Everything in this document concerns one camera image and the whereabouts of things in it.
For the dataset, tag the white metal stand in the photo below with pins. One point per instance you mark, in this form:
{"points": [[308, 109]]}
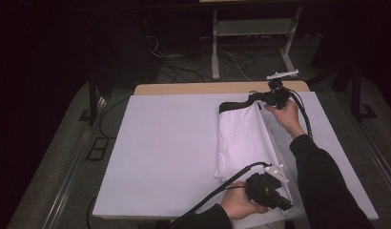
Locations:
{"points": [[254, 27]]}

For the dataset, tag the black metal stand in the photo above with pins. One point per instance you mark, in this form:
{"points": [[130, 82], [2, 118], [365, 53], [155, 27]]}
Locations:
{"points": [[356, 95], [92, 95]]}

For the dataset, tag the person's left hand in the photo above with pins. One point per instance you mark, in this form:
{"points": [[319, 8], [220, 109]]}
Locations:
{"points": [[239, 202]]}

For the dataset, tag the white shorts with black waistband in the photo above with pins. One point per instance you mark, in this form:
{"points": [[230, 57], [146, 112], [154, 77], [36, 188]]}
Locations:
{"points": [[241, 140]]}

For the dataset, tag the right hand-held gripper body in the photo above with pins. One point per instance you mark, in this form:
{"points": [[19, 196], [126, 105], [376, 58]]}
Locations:
{"points": [[277, 95]]}

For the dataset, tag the person's right hand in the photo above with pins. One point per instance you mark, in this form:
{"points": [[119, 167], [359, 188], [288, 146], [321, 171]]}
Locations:
{"points": [[287, 116]]}

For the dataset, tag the wooden table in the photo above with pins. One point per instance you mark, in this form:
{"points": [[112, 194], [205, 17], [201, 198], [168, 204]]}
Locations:
{"points": [[200, 87]]}

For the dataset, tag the black floor socket box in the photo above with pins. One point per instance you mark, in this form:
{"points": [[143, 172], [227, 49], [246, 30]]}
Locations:
{"points": [[97, 149]]}

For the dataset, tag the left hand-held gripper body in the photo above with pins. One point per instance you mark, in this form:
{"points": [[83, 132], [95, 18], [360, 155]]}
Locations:
{"points": [[263, 187]]}

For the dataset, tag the white board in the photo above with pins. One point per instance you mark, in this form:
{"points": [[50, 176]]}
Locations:
{"points": [[165, 152]]}

